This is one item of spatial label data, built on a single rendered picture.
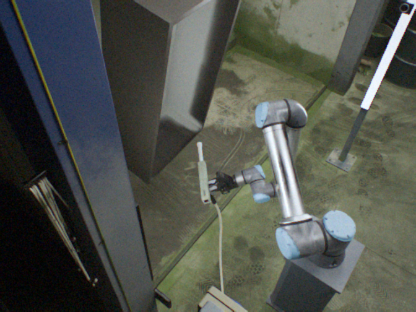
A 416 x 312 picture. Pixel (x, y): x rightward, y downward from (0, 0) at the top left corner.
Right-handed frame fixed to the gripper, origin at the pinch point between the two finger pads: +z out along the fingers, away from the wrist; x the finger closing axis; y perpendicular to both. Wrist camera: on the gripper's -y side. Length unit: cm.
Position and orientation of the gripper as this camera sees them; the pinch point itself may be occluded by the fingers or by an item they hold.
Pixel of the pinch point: (204, 187)
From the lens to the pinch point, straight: 228.0
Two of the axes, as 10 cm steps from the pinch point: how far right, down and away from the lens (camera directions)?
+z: -9.3, 3.3, 1.7
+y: 3.5, 6.2, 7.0
